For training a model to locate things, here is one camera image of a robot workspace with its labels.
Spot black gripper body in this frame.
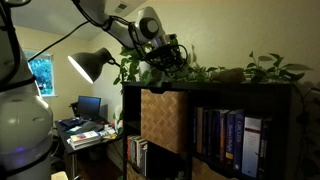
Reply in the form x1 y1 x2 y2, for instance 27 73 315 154
147 44 185 71

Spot orange spine book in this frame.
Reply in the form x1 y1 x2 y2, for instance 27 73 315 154
219 109 230 162

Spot black cube bookshelf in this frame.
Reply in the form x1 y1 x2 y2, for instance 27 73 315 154
121 81 301 180

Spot dark desk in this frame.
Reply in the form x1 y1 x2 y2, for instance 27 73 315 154
54 117 124 180

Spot orange red book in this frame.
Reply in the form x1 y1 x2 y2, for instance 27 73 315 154
126 135 133 163

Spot pale yellow box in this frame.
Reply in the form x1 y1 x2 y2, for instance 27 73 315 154
50 170 69 180

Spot ceiling air vent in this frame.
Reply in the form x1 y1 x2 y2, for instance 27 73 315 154
113 1 129 14

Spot window with white frame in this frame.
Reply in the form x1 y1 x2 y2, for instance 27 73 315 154
24 49 55 98

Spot stack of books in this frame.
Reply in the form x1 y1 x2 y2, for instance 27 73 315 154
69 130 103 150

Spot grey book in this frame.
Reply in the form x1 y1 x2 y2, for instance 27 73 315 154
130 135 143 168

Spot black computer monitor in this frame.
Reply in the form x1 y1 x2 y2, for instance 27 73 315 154
77 95 102 121

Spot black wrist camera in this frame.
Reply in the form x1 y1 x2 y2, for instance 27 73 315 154
151 44 178 56

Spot tan book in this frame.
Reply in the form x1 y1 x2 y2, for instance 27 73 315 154
195 107 204 155

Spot grey desk lamp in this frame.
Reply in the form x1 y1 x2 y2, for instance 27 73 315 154
67 47 122 84

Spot large woven bamboo basket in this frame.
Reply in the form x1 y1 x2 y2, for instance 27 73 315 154
140 88 190 154

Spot black book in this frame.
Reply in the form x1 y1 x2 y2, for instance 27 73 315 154
258 116 273 180

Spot white plant pot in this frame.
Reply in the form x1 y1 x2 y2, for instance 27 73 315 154
138 61 152 80

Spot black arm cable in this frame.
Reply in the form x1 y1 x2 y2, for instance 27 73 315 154
0 0 189 93

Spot colourful small paper items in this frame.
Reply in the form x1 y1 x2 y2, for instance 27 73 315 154
99 124 118 140

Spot blue and yellow book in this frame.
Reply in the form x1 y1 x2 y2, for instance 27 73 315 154
225 110 237 165

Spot white green desk ornament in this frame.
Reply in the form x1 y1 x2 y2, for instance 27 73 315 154
113 104 124 134

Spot dark navy book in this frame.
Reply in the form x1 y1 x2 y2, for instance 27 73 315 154
201 109 221 158

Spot green potted pothos plant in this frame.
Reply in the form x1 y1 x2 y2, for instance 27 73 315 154
112 45 214 88

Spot dark blue cloth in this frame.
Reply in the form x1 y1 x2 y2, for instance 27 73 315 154
59 117 88 129

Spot blue circuits book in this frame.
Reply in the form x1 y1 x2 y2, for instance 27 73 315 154
233 108 246 173

